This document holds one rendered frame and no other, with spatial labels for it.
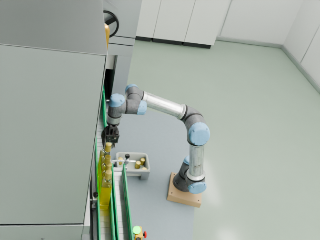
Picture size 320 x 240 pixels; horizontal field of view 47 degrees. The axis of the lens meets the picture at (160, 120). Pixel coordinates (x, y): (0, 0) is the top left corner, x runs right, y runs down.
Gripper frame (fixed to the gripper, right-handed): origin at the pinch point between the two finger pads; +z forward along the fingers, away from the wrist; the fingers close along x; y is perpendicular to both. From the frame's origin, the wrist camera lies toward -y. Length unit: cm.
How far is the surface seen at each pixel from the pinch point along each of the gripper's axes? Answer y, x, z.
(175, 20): -372, 127, 76
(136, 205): 7, 23, 44
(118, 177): -4.1, 10.2, 31.3
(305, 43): -363, 356, 80
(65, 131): 66, -24, -67
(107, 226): 32.1, 2.2, 31.2
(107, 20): -92, -1, -33
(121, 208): 19.5, 10.4, 31.2
